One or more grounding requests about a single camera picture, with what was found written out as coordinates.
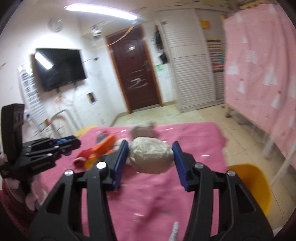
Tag orange cardboard box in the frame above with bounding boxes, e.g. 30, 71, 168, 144
90, 133, 116, 157

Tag white gloved hand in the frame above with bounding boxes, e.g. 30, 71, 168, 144
169, 221, 179, 241

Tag yellow wooden chair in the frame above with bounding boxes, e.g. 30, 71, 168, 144
50, 109, 98, 140

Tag beige knit hat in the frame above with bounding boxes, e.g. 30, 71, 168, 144
129, 121, 158, 140

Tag eye chart poster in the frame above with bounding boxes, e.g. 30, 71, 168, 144
17, 65, 50, 131

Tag pink star bed sheet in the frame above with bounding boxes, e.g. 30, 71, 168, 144
37, 122, 227, 240

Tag yellow plastic bin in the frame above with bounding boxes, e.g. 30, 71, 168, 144
227, 164, 272, 217

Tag dark brown door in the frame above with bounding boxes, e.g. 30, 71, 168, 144
106, 25, 163, 113

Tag black hanging bags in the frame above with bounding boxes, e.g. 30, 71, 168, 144
154, 28, 168, 65

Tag white louvered wardrobe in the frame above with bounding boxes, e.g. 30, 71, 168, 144
157, 9, 226, 112

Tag pink tree pattern curtain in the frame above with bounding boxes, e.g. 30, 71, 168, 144
223, 4, 295, 155

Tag wall mounted black television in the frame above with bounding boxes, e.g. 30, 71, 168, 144
35, 48, 86, 92

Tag round wall clock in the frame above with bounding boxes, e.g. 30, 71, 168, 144
48, 18, 63, 33

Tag colourful wall chart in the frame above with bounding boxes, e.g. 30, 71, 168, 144
206, 38, 225, 73

